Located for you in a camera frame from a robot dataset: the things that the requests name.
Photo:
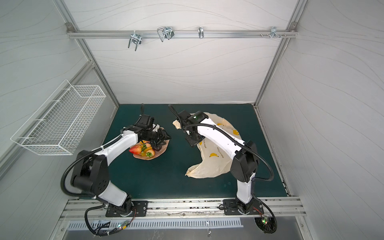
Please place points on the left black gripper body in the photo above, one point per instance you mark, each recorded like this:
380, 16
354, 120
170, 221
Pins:
160, 136

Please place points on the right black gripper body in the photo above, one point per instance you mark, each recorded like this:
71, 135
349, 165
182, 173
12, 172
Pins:
193, 139

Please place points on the red apple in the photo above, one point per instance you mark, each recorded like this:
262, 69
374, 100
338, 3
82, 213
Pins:
136, 150

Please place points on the cream plastic banana bag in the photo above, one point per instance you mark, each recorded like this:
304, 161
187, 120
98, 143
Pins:
215, 161

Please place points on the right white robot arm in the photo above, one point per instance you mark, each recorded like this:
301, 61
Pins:
247, 165

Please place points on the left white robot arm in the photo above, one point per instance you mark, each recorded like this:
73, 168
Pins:
88, 175

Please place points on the yellow banana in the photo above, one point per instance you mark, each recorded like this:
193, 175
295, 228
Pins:
145, 147

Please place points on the pink wavy plate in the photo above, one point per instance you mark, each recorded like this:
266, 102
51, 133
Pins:
159, 149

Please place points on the green table mat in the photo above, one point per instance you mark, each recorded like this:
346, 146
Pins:
165, 177

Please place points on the metal clamp hook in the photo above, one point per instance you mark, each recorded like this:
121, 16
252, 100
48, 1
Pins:
273, 33
201, 32
165, 33
135, 40

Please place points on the white vent strip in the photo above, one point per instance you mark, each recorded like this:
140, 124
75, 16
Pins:
153, 224

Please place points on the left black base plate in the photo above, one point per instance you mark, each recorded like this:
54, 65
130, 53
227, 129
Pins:
129, 209

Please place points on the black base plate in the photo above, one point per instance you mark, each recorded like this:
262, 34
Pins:
233, 207
129, 209

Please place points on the white wire basket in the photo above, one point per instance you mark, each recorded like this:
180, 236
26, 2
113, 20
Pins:
58, 125

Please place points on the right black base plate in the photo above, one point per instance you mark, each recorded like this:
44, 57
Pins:
233, 207

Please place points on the aluminium top rail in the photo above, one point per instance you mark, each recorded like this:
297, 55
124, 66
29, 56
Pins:
179, 34

